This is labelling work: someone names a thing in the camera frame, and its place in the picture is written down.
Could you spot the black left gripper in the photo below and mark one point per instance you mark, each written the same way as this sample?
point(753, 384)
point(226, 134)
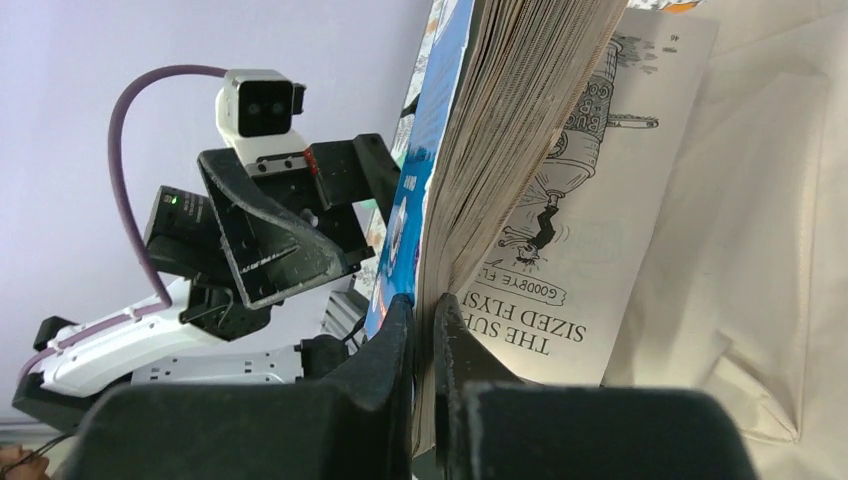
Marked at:
point(270, 253)

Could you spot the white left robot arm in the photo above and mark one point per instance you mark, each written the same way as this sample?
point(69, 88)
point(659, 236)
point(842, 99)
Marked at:
point(75, 364)

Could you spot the beige canvas backpack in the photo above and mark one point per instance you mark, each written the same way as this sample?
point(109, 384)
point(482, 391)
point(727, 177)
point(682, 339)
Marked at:
point(743, 291)

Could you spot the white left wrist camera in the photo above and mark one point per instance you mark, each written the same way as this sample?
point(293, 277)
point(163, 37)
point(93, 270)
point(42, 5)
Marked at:
point(255, 109)

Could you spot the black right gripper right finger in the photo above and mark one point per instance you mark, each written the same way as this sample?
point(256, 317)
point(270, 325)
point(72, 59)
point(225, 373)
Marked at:
point(490, 424)

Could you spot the blue booklet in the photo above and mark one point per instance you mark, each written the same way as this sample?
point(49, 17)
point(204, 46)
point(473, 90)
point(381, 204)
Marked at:
point(549, 299)

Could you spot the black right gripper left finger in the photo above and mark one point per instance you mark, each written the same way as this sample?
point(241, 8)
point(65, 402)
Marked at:
point(354, 423)

